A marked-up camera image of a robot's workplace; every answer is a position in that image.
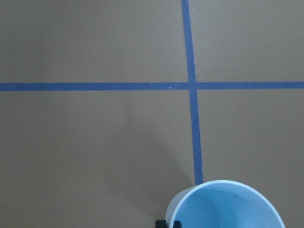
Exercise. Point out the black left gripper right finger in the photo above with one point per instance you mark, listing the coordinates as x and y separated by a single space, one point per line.
177 224

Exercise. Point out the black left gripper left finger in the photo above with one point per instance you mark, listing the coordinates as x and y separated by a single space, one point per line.
160 224

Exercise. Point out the light blue cup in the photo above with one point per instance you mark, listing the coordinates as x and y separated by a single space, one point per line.
222 204

